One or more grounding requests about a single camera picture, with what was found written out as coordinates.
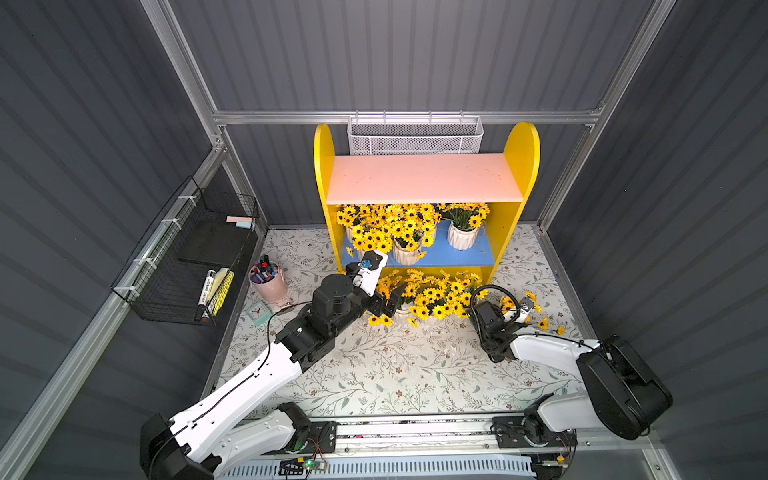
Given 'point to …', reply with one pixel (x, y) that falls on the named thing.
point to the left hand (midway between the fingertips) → (388, 274)
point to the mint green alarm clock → (259, 313)
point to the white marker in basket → (205, 291)
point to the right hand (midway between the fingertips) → (510, 320)
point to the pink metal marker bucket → (268, 281)
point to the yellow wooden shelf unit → (441, 210)
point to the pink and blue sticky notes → (241, 221)
